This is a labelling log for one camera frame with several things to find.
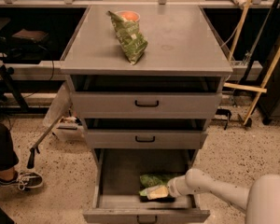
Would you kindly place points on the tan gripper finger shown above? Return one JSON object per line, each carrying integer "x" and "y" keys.
{"x": 157, "y": 192}

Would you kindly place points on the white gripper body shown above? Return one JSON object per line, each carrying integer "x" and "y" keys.
{"x": 173, "y": 188}

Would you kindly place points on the green rice chip bag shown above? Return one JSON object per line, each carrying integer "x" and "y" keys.
{"x": 152, "y": 180}

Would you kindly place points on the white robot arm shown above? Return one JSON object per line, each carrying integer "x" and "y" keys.
{"x": 260, "y": 203}

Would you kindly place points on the grey bottom drawer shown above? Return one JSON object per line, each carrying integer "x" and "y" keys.
{"x": 116, "y": 197}

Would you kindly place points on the grey drawer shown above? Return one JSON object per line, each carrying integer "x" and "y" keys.
{"x": 145, "y": 133}
{"x": 99, "y": 96}
{"x": 116, "y": 197}

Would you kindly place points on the grey middle drawer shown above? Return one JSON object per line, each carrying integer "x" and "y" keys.
{"x": 145, "y": 133}

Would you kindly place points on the grey top drawer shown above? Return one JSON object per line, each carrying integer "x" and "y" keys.
{"x": 99, "y": 96}

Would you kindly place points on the grey drawer cabinet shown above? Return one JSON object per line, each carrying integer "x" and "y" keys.
{"x": 180, "y": 44}

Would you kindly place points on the green chip bag on counter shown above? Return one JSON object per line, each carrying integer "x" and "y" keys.
{"x": 127, "y": 31}

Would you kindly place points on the clear plastic bin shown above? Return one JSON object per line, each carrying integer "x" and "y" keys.
{"x": 69, "y": 129}

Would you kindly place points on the grey reacher stick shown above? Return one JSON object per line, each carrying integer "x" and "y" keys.
{"x": 35, "y": 148}

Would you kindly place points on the black sneaker white laces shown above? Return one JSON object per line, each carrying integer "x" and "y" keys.
{"x": 24, "y": 180}

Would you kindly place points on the black trouser leg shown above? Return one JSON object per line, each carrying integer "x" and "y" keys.
{"x": 8, "y": 157}

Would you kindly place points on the dark box on shelf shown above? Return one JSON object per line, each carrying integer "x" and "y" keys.
{"x": 33, "y": 36}

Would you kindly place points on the wooden easel frame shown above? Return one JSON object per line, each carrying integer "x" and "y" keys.
{"x": 246, "y": 121}

